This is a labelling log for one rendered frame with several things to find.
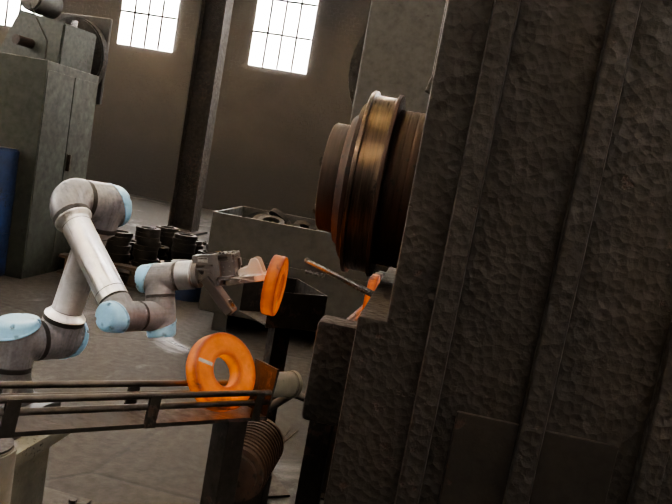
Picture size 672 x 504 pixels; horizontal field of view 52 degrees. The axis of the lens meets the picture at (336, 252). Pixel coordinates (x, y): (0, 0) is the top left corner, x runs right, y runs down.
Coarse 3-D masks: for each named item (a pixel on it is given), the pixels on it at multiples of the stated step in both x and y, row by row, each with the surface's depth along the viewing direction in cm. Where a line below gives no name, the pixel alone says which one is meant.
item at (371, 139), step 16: (368, 112) 160; (384, 112) 161; (368, 128) 158; (384, 128) 158; (368, 144) 156; (384, 144) 156; (352, 160) 155; (368, 160) 155; (352, 176) 155; (368, 176) 155; (352, 192) 156; (368, 192) 156; (352, 208) 157; (368, 208) 156; (352, 224) 159; (368, 224) 158; (352, 240) 161; (352, 256) 166
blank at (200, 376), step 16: (208, 336) 135; (224, 336) 138; (192, 352) 133; (208, 352) 134; (224, 352) 137; (240, 352) 140; (192, 368) 131; (208, 368) 132; (240, 368) 139; (192, 384) 131; (208, 384) 131; (240, 384) 137; (208, 400) 131; (224, 400) 133
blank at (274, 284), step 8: (280, 256) 173; (272, 264) 169; (280, 264) 169; (288, 264) 179; (272, 272) 168; (280, 272) 169; (264, 280) 167; (272, 280) 167; (280, 280) 177; (264, 288) 167; (272, 288) 167; (280, 288) 178; (264, 296) 167; (272, 296) 167; (280, 296) 177; (264, 304) 169; (272, 304) 168; (264, 312) 171; (272, 312) 171
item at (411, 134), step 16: (400, 96) 168; (400, 112) 168; (416, 112) 171; (400, 128) 162; (416, 128) 162; (400, 144) 159; (416, 144) 159; (384, 160) 154; (400, 160) 158; (416, 160) 157; (384, 176) 157; (400, 176) 157; (384, 192) 157; (400, 192) 157; (384, 208) 158; (400, 208) 158; (384, 224) 160; (400, 224) 159; (368, 240) 159; (384, 240) 163; (400, 240) 161; (368, 256) 163; (384, 256) 168; (368, 272) 170
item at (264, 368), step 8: (256, 360) 145; (256, 368) 144; (264, 368) 143; (272, 368) 141; (256, 376) 144; (264, 376) 142; (272, 376) 141; (256, 384) 144; (264, 384) 142; (272, 384) 140; (272, 392) 140; (264, 408) 141
